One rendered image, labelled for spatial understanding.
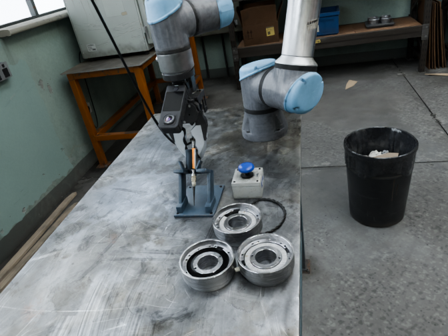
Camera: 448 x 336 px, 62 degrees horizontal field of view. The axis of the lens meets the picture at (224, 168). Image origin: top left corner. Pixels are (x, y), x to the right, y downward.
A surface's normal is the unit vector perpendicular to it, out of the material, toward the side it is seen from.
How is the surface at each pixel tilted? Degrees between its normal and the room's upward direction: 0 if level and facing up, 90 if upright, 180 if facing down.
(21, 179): 90
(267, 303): 0
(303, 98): 97
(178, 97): 31
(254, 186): 90
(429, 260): 0
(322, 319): 0
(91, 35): 90
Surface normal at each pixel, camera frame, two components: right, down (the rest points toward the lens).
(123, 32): -0.15, 0.47
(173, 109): -0.19, -0.47
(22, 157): 0.97, -0.05
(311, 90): 0.58, 0.43
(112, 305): -0.16, -0.86
